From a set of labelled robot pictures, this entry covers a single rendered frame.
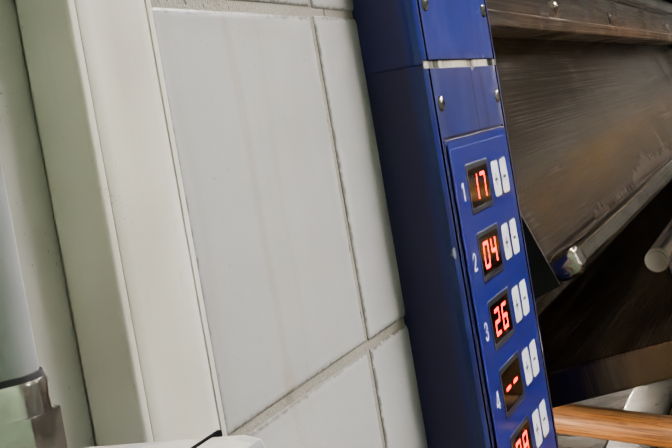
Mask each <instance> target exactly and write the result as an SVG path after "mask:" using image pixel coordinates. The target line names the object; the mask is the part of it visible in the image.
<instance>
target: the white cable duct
mask: <svg viewBox="0 0 672 448"><path fill-rule="evenodd" d="M14 1H15V7H16V12H17V18H18V23H19V29H20V34H21V40H22V45H23V51H24V56H25V62H26V67H27V73H28V78H29V84H30V89H31V95H32V100H33V105H34V111H35V116H36V122H37V127H38V133H39V138H40V144H41V149H42V155H43V160H44V166H45V171H46V177H47V182H48V188H49V193H50V199H51V204H52V210H53V215H54V220H55V226H56V231H57V237H58V242H59V248H60V253H61V259H62V264H63V270H64V275H65V281H66V286H67V292H68V297H69V303H70V308H71V314H72V319H73V324H74V330H75V335H76V341H77V346H78V352H79V357H80V363H81V368H82V374H83V379H84V385H85V390H86V396H87V401H88V407H89V412H90V418H91V423H92V429H93V434H94V439H95V445H96V447H98V446H111V445H123V444H136V443H148V442H161V441H174V440H186V439H199V438H206V437H207V436H209V435H210V434H212V433H213V432H215V431H216V430H221V431H222V436H223V437H224V436H227V431H226V426H225V420H224V414H223V409H222V403H221V397H220V392H219V386H218V380H217V375H216V369H215V363H214V358H213V352H212V346H211V341H210V335H209V329H208V324H207V318H206V313H205V307H204V301H203V296H202V290H201V284H200V279H199V273H198V267H197V262H196V256H195V250H194V245H193V239H192V233H191V228H190V222H189V216H188V211H187V205H186V199H185V194H184V188H183V183H182V177H181V171H180V166H179V160H178V154H177V149H176V143H175V137H174V132H173V126H172V120H171V115H170V109H169V103H168V98H167V92H166V86H165V81H164V75H163V69H162V64H161V58H160V53H159V47H158V41H157V36H156V30H155V24H154V19H153V13H152V7H151V2H150V0H14Z"/></svg>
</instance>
